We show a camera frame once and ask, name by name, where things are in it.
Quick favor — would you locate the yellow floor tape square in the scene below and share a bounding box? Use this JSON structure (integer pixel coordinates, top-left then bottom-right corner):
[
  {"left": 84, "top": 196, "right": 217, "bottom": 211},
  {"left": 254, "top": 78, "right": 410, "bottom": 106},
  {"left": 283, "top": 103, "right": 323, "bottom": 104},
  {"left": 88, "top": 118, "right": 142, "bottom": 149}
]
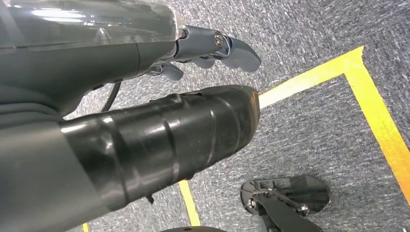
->
[{"left": 82, "top": 45, "right": 410, "bottom": 232}]

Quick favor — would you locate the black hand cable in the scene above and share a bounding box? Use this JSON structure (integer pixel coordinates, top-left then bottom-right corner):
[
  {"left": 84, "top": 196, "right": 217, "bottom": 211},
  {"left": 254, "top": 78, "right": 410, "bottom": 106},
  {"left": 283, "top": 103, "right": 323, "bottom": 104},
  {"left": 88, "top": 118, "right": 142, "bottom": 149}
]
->
[{"left": 101, "top": 81, "right": 122, "bottom": 113}]

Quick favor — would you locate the black robot foot plate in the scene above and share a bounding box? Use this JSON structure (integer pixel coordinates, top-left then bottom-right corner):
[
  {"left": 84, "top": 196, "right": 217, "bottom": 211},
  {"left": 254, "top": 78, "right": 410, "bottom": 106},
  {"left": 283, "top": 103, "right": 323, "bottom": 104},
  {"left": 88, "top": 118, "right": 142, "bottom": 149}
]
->
[{"left": 240, "top": 174, "right": 331, "bottom": 232}]

